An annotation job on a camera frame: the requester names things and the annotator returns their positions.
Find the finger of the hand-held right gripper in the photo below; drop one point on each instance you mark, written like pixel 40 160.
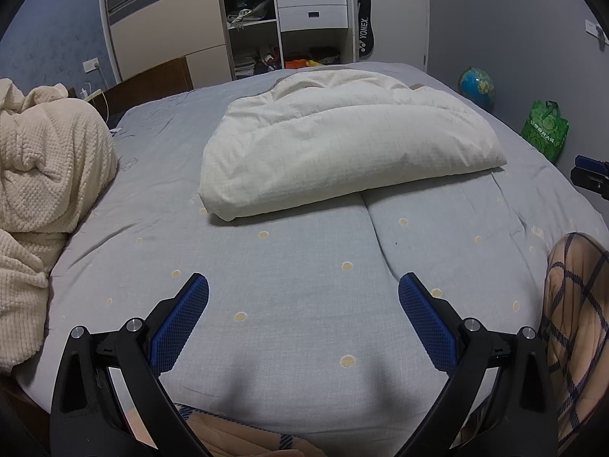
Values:
pixel 587 162
pixel 590 183

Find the green shopping bag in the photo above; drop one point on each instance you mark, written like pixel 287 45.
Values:
pixel 546 129

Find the black racket bag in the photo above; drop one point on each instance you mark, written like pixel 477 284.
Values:
pixel 364 24

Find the orange item on shelf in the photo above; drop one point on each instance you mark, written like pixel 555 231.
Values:
pixel 299 63

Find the stack of books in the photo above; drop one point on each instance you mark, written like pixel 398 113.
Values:
pixel 244 65

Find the bed with grey dotted sheet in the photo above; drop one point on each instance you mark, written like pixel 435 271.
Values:
pixel 304 266

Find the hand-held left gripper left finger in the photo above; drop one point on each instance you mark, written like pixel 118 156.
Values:
pixel 181 323

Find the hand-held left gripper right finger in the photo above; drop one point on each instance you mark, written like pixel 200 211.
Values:
pixel 428 323

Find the white drawer unit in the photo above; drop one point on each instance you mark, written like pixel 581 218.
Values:
pixel 311 5

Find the white pillow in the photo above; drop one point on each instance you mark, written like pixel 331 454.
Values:
pixel 342 143

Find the white wardrobe with shelves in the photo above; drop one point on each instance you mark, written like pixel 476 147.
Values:
pixel 157 24

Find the blue globe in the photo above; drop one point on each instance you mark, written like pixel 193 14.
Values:
pixel 476 86

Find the brown wooden headboard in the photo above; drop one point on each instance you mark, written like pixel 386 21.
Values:
pixel 152 83

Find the cream fleece blanket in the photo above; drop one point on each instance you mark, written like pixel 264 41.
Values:
pixel 47 176

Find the white door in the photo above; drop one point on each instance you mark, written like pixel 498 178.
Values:
pixel 395 9

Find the white wall socket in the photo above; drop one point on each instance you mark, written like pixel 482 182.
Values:
pixel 91 65

